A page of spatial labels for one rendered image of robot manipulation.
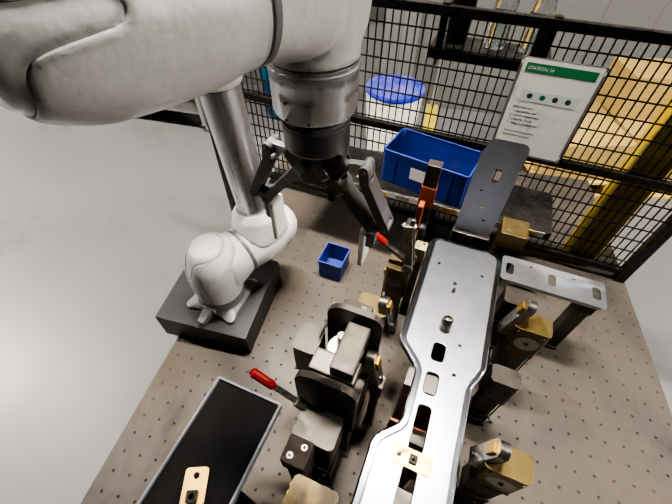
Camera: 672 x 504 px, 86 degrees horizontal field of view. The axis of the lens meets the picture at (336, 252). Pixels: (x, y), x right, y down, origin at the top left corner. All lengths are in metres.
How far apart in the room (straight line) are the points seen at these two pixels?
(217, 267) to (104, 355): 1.40
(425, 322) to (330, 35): 0.82
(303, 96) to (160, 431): 1.11
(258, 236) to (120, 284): 1.63
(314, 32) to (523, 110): 1.09
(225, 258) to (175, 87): 0.86
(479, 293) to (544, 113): 0.60
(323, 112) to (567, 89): 1.05
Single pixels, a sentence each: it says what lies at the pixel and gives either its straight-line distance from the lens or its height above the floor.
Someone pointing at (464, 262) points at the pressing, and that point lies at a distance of 1.18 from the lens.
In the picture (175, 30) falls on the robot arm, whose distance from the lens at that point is 0.25.
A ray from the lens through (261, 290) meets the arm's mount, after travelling 1.30.
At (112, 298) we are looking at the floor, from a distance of 2.60.
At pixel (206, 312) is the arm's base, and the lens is 1.26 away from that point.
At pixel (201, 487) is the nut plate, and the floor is 1.16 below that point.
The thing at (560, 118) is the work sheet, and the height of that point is 1.30.
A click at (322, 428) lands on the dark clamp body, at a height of 1.08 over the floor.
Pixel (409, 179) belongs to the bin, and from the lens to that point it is 1.31.
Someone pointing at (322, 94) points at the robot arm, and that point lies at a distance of 0.36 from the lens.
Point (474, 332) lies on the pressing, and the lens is 1.05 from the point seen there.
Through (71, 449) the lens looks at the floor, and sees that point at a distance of 2.25.
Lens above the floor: 1.86
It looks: 49 degrees down
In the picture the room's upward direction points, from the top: 1 degrees clockwise
